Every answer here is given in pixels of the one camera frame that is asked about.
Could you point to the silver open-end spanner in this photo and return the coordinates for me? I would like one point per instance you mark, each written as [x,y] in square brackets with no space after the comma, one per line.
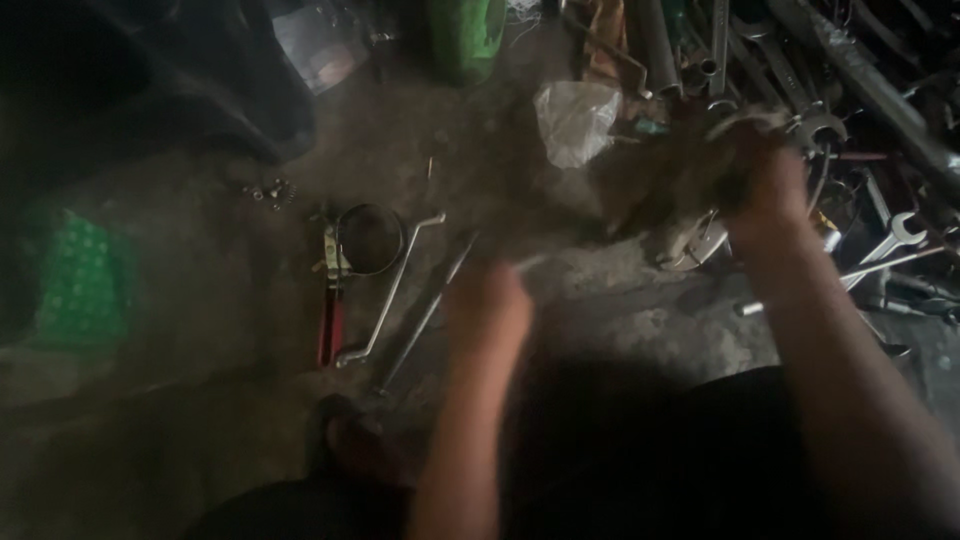
[892,241]

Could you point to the long thin metal rod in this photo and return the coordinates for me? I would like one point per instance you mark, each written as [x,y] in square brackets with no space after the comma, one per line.
[427,315]

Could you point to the person's right hand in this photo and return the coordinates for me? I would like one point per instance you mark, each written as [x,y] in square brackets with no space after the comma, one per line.
[765,195]

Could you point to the clear plastic packet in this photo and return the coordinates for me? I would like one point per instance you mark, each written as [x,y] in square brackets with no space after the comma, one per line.
[322,49]

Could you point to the person's left hand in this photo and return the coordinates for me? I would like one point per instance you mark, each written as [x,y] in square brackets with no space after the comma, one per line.
[487,307]

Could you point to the grey rag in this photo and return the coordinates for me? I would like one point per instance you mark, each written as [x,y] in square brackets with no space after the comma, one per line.
[675,172]

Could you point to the person's black trousers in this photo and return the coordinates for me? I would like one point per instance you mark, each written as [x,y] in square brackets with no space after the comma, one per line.
[637,450]

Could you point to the small metal springs and nuts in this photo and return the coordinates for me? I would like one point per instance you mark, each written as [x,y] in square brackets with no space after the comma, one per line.
[272,192]

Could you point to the green plastic container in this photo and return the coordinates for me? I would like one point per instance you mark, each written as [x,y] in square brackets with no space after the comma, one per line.
[469,37]

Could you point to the heap of spanners and tools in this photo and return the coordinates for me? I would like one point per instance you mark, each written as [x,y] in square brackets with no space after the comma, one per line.
[847,82]

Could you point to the person's foot in sandal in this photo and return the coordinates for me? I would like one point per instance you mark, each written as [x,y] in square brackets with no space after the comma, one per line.
[352,442]

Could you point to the green perforated plastic stool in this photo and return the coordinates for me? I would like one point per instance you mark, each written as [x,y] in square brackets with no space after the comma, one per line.
[82,281]

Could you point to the black rubber tyre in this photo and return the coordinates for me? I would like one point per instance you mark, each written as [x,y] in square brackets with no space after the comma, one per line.
[150,82]

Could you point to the person's left fingers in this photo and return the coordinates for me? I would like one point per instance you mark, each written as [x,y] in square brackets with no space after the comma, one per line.
[487,281]

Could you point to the person's right fingers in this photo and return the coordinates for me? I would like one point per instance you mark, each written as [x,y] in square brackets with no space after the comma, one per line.
[746,146]

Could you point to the silver pliers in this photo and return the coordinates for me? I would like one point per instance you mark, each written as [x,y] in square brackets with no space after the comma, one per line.
[694,246]

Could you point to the bent metal rod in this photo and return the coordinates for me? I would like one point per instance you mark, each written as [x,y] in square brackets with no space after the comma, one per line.
[390,292]

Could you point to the crumpled clear plastic bag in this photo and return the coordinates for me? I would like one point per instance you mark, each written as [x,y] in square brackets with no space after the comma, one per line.
[576,120]

